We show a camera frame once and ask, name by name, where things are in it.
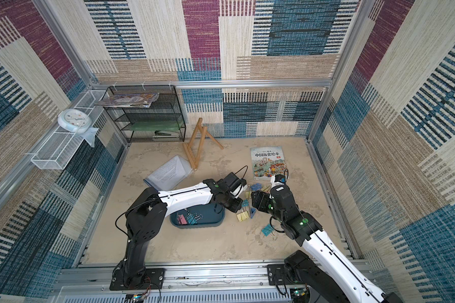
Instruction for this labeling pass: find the Chinese history picture book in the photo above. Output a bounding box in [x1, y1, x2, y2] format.
[250, 146, 287, 180]

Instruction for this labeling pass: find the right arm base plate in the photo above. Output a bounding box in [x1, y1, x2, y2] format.
[266, 264, 301, 286]

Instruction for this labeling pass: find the teal plastic storage box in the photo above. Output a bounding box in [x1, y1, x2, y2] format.
[169, 203, 225, 229]

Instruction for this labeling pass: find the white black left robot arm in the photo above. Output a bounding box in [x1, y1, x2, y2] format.
[109, 173, 248, 290]

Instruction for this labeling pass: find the yellow binder clip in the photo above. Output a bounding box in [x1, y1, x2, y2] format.
[236, 211, 250, 222]

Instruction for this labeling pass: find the black wire shelf rack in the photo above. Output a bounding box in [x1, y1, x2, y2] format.
[104, 85, 186, 143]

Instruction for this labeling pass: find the wooden easel stand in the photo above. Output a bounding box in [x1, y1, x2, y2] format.
[183, 117, 224, 170]

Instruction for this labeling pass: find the white wire wall basket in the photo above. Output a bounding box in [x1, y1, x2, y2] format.
[31, 90, 105, 170]

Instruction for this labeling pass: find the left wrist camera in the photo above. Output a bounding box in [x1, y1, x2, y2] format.
[223, 172, 246, 192]

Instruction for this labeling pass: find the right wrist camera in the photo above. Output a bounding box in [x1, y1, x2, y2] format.
[270, 174, 288, 188]

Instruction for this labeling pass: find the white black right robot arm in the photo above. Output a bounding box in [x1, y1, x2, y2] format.
[252, 184, 402, 302]

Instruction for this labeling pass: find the teal binder clip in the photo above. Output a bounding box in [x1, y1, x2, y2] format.
[187, 214, 203, 225]
[261, 224, 278, 241]

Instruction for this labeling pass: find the magazine on shelf top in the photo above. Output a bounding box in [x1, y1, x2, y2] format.
[94, 93, 160, 108]

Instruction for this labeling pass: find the blue binder clip lower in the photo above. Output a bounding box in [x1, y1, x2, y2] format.
[249, 208, 256, 219]

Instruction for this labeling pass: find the pink binder clip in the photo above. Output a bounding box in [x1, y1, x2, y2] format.
[177, 215, 188, 225]

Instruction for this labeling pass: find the white round clock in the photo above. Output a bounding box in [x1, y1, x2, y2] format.
[58, 109, 92, 134]

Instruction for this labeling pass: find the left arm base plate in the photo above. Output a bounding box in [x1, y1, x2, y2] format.
[109, 268, 165, 291]

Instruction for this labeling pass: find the green folder on shelf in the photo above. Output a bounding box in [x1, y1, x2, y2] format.
[128, 121, 181, 132]

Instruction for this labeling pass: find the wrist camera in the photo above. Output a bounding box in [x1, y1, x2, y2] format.
[270, 174, 288, 188]
[223, 172, 246, 192]

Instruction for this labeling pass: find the teal binder clip front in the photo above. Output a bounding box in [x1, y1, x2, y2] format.
[261, 224, 278, 241]

